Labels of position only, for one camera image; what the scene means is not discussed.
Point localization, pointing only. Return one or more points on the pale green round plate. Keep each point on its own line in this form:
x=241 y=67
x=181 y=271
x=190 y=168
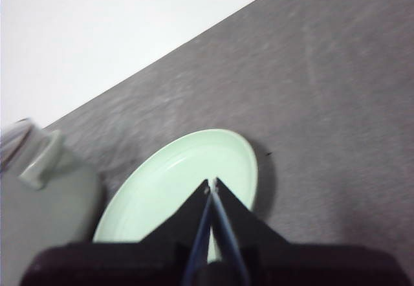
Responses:
x=161 y=185

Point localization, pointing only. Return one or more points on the pale green electric steamer pot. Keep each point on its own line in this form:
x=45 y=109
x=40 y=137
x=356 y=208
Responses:
x=48 y=221

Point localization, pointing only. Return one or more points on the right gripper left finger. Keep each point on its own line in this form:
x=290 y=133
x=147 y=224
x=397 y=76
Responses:
x=155 y=257

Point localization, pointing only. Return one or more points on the glass lid with knob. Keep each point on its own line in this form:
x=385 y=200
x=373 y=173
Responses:
x=13 y=140

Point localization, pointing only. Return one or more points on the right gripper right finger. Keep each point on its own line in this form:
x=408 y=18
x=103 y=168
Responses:
x=258 y=253

